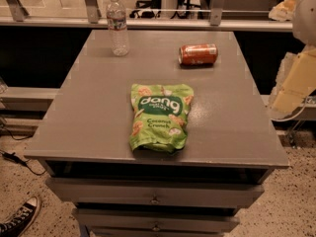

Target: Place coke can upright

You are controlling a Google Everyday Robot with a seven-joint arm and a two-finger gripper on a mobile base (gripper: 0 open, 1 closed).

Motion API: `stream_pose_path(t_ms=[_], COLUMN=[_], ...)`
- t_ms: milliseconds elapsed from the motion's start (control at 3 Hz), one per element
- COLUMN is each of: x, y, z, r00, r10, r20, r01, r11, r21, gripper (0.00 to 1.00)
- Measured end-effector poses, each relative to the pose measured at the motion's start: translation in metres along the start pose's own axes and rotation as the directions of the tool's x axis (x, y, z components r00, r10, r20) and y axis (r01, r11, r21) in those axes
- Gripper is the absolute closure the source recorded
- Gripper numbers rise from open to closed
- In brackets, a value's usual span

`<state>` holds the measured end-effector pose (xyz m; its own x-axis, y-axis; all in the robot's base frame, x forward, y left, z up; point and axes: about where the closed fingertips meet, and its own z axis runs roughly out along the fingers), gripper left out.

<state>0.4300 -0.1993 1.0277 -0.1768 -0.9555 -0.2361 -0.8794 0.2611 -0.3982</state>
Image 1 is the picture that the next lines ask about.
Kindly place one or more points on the grey drawer cabinet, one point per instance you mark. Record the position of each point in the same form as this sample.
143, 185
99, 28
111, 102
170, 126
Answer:
85, 132

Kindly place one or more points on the black white sneaker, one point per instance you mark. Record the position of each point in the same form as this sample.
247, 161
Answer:
21, 220

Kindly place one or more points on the clear plastic water bottle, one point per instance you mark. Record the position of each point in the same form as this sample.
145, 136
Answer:
117, 25

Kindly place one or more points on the top drawer with knob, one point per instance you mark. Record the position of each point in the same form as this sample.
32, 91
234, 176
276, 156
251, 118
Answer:
155, 193

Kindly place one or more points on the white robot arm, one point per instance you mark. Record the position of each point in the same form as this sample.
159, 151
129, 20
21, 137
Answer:
302, 13

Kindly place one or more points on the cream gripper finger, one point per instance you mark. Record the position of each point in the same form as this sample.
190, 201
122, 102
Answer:
296, 79

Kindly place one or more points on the drawer with knob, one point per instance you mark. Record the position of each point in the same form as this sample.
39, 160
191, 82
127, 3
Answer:
155, 193
155, 221

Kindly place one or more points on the green dang chips bag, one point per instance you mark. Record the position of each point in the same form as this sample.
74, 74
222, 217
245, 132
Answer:
160, 116

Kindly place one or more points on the red coke can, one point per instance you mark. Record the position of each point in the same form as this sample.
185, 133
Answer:
197, 54

